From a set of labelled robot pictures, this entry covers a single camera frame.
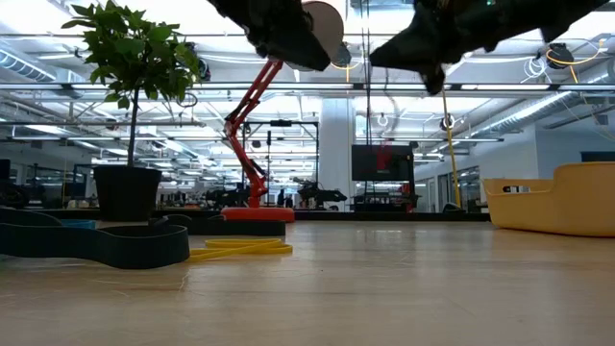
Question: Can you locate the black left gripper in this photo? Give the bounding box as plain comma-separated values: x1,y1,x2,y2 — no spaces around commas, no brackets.
206,0,333,72

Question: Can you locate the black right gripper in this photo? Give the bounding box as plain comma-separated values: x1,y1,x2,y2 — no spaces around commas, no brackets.
369,0,520,95

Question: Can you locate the black rubber band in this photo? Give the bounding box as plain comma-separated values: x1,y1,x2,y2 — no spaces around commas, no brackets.
148,213,287,237
0,206,191,270

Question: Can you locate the yellow rubber band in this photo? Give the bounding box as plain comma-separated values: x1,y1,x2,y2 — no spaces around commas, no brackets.
188,237,294,263

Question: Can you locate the yellow plastic bin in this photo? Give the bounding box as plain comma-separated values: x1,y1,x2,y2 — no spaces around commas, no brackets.
482,161,615,238

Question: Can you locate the black monitor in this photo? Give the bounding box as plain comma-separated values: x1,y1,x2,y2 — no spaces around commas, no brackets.
351,143,415,183

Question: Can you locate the green leafy plant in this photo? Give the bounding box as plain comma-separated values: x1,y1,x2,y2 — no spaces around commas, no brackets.
61,0,203,167

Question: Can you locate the red desk lamp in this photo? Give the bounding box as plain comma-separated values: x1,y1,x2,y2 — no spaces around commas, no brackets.
219,0,346,224

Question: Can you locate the black plant pot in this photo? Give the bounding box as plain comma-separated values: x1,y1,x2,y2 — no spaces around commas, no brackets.
92,165,163,223

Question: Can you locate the distant black gantry frame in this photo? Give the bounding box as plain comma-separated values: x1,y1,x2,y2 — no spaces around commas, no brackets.
241,119,320,211

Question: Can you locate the thick yellow hanging cable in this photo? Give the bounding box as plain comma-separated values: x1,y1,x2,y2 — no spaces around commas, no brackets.
439,90,463,209

